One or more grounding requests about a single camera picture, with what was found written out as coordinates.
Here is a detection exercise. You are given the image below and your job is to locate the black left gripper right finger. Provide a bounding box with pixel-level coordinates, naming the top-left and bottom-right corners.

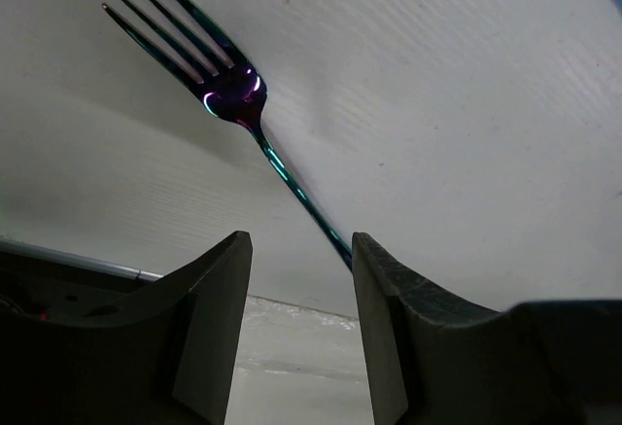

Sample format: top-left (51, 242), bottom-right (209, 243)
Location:
top-left (352, 232), bottom-right (621, 424)

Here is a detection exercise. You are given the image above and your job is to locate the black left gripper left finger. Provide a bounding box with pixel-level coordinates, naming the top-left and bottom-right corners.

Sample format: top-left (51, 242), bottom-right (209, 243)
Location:
top-left (1, 231), bottom-right (253, 424)

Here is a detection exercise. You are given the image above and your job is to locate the iridescent metal fork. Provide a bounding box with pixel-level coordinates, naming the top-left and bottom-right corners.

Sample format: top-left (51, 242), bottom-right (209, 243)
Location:
top-left (101, 0), bottom-right (353, 268)

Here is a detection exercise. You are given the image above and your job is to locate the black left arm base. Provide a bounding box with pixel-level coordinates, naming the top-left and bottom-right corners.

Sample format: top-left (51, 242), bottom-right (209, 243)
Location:
top-left (1, 237), bottom-right (159, 320)

